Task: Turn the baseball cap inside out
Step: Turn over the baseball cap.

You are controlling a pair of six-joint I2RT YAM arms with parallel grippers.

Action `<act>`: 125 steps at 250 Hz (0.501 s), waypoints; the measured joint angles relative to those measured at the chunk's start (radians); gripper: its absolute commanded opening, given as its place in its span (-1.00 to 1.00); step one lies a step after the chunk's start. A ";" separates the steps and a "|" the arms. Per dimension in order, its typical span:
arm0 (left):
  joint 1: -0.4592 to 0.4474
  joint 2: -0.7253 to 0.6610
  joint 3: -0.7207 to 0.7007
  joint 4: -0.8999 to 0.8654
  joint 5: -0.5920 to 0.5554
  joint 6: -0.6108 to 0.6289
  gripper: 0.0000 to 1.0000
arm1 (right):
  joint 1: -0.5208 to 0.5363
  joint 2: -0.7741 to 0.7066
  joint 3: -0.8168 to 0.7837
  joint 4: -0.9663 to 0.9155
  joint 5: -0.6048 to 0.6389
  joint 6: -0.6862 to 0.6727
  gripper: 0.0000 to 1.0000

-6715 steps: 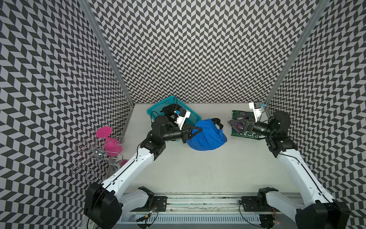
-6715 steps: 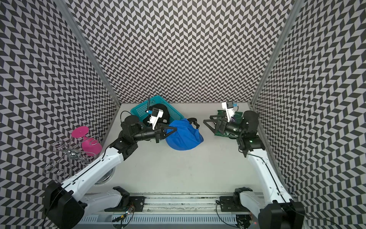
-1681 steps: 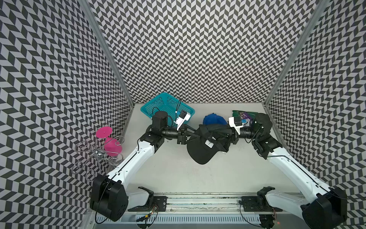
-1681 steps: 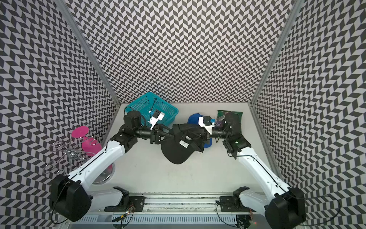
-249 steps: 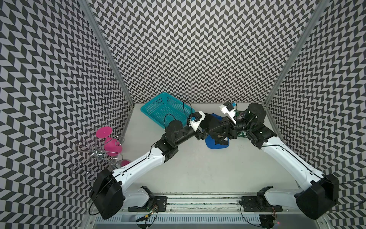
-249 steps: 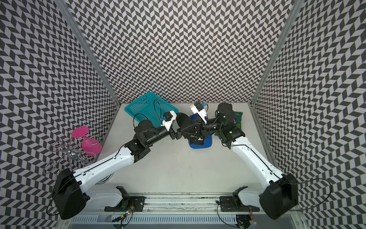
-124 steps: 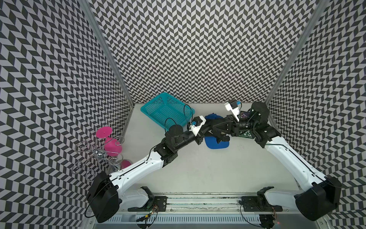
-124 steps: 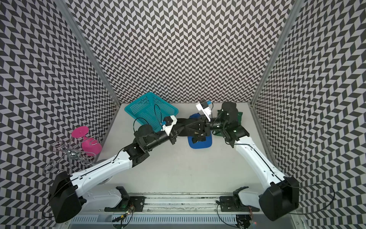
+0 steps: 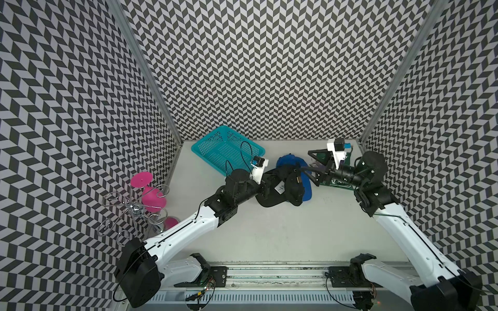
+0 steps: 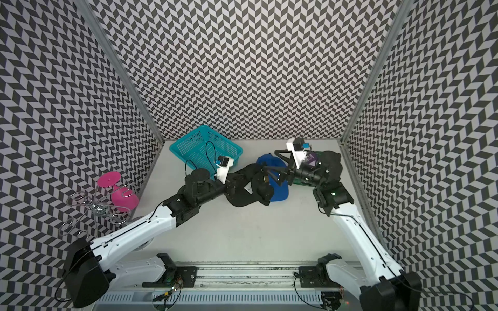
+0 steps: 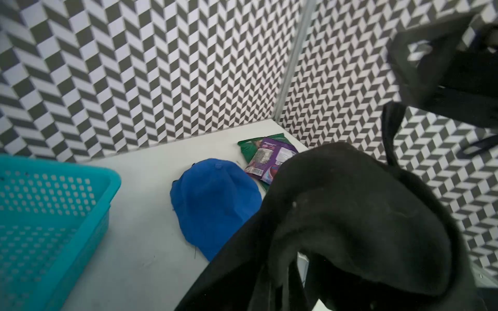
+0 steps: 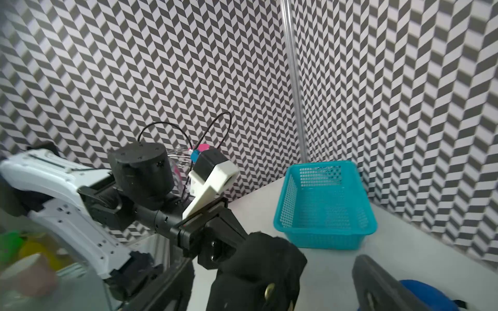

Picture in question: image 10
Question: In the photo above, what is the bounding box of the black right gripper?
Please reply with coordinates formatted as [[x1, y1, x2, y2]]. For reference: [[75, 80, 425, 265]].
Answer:
[[263, 149, 325, 187]]

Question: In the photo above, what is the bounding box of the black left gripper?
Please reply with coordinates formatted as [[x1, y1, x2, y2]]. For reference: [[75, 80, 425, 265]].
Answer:
[[196, 172, 245, 207]]

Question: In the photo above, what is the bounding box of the black cap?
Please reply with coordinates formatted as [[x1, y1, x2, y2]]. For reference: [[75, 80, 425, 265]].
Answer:
[[227, 163, 274, 207]]

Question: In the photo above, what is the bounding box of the blue baseball cap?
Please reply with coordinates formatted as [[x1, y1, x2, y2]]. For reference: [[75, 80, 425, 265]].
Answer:
[[255, 153, 289, 203]]

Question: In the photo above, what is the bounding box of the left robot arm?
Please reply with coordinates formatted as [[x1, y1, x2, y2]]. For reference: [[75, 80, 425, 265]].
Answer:
[[62, 168, 250, 308]]

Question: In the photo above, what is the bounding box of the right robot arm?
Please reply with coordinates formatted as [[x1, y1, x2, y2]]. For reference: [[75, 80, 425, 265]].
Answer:
[[266, 149, 422, 310]]

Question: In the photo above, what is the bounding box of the purple snack bag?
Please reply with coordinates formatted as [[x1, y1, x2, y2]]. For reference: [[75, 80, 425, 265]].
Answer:
[[304, 152, 319, 167]]

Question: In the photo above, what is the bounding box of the green crisp bag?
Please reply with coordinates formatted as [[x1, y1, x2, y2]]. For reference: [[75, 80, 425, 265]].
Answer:
[[301, 152, 330, 184]]

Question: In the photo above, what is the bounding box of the teal plastic basket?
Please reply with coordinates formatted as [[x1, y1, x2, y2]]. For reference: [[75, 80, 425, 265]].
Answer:
[[169, 125, 243, 178]]

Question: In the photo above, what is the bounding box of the pink plastic wine glass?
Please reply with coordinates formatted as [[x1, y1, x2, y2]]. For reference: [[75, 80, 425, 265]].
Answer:
[[97, 171, 140, 213]]

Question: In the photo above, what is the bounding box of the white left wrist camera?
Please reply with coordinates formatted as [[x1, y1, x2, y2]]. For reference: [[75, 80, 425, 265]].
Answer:
[[215, 155, 234, 184]]

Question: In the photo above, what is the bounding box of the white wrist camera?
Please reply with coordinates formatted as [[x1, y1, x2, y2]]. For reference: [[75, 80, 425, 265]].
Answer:
[[286, 137, 310, 169], [215, 155, 234, 184]]

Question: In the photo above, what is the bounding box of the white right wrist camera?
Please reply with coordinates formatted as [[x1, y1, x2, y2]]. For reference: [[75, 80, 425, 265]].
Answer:
[[286, 137, 310, 169]]

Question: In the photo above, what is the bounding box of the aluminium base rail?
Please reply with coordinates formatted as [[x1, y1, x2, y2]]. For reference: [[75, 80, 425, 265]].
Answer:
[[96, 259, 373, 310]]

